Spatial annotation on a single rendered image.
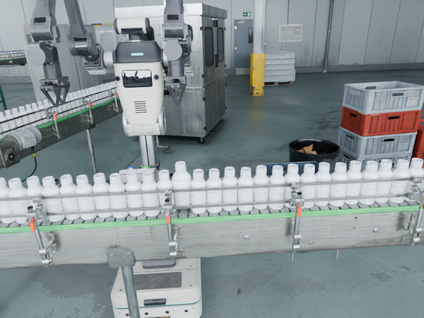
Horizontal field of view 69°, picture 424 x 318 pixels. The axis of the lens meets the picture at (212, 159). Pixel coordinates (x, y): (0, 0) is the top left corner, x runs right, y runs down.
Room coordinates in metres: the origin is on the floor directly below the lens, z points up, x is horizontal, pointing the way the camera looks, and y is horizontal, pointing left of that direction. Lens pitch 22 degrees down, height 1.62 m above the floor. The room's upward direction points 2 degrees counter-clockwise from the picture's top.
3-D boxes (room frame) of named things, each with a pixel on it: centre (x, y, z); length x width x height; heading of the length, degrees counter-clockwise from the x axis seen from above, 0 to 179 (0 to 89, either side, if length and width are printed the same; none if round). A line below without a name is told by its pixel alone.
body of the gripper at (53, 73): (1.15, 0.56, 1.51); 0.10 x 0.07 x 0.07; 3
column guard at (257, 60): (8.69, -1.30, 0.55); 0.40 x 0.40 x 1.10; 3
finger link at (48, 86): (1.13, 0.56, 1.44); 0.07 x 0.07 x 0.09; 3
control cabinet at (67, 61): (6.62, 3.19, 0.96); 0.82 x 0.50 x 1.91; 165
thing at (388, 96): (3.05, -1.70, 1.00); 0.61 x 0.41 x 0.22; 100
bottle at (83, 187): (1.00, 0.46, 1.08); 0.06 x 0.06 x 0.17
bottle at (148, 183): (1.01, 0.23, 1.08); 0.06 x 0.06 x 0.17
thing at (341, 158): (3.05, -1.70, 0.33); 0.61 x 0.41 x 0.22; 99
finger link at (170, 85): (1.11, 0.12, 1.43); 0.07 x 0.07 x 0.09; 2
